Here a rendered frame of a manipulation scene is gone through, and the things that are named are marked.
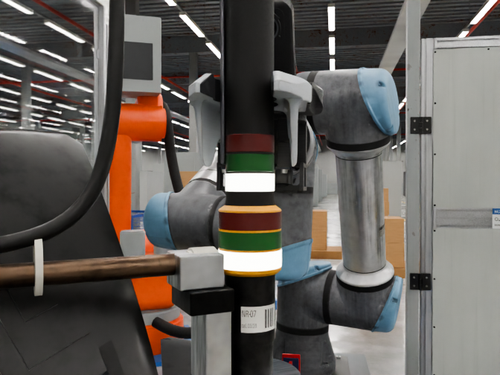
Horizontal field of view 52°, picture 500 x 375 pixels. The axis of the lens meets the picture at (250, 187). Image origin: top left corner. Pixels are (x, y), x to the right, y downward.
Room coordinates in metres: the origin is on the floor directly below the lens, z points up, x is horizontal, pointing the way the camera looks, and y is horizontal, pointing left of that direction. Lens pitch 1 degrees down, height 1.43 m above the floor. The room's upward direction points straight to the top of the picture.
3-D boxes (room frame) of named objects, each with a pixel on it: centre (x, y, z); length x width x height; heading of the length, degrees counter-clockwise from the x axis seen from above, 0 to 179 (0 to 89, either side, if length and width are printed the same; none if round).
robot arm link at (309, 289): (1.12, -0.12, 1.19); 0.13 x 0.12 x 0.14; 65
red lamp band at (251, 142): (0.35, 0.00, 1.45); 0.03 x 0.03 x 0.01
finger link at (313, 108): (0.40, -0.03, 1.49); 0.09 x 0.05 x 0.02; 1
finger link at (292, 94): (0.35, -0.03, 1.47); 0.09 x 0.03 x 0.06; 1
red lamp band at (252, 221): (0.35, 0.00, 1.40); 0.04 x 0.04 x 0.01
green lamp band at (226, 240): (0.35, 0.00, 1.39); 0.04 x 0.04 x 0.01
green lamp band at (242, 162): (0.35, 0.00, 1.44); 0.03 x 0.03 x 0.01
